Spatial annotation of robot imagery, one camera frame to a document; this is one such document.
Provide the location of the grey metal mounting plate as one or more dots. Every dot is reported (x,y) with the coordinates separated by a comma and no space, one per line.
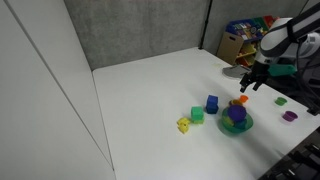
(237,71)

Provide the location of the colourful toy storage shelf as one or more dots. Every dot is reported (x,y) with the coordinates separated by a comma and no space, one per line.
(250,32)

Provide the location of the yellow toy figure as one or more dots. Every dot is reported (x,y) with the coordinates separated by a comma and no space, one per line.
(183,125)

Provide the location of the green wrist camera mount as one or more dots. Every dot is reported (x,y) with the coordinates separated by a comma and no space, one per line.
(281,70)

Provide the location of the teal block in bowl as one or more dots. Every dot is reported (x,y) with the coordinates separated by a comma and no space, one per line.
(241,125)

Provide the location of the green small bowl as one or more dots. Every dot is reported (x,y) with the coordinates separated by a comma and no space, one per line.
(280,101)

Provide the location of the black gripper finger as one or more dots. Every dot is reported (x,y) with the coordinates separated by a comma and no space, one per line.
(244,85)
(257,85)

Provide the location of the purple ball block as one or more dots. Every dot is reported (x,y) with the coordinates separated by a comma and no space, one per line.
(237,113)

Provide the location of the black camera stand pole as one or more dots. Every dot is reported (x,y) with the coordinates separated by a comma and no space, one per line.
(206,21)

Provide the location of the large green transparent bowl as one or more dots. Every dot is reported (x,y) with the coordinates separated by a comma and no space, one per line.
(229,126)

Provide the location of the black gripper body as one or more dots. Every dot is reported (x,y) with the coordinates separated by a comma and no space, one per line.
(257,73)

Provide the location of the green cube block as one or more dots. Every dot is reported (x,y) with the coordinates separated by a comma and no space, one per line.
(197,113)

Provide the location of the yellow small bowl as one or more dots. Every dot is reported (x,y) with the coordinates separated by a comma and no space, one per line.
(235,102)

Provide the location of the orange small bowl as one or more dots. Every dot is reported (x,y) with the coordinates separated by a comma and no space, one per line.
(243,98)

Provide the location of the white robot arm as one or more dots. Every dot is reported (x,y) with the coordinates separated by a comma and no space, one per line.
(288,38)

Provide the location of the blue cube blocks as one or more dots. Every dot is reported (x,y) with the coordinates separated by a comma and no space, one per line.
(212,104)

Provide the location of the cardboard box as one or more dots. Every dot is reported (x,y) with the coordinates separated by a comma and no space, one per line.
(229,47)

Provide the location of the purple small bowl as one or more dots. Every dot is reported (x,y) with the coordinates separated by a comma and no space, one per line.
(289,116)

